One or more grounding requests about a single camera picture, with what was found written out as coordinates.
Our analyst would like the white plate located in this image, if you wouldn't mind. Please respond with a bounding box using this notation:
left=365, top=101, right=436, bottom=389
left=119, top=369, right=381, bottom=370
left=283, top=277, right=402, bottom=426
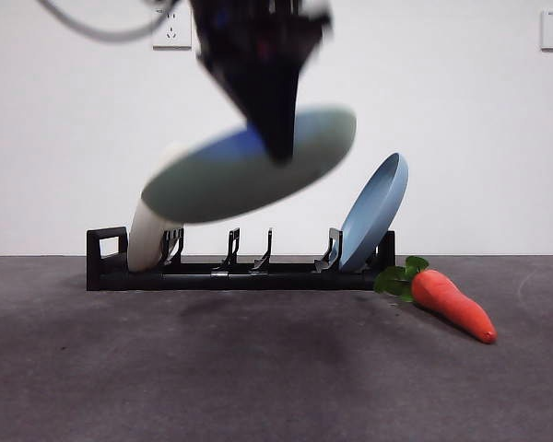
left=126, top=141, right=186, bottom=273

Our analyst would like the blue plate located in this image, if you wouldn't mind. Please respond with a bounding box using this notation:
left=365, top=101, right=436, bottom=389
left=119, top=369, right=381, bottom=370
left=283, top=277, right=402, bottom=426
left=337, top=152, right=410, bottom=273

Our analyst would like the black cable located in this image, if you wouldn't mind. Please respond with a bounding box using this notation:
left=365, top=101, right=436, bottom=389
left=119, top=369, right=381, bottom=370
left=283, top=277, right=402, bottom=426
left=36, top=0, right=168, bottom=41

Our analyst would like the orange carrot with green leaves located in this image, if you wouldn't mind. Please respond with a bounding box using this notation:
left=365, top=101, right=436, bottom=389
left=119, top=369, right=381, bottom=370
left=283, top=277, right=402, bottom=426
left=373, top=255, right=497, bottom=345

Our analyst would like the black plate rack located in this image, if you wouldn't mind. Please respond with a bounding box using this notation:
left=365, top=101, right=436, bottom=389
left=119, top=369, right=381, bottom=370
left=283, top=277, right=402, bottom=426
left=86, top=225, right=396, bottom=292

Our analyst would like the green plate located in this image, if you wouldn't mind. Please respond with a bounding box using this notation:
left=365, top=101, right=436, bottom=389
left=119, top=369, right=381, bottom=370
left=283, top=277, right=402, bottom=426
left=140, top=105, right=358, bottom=227

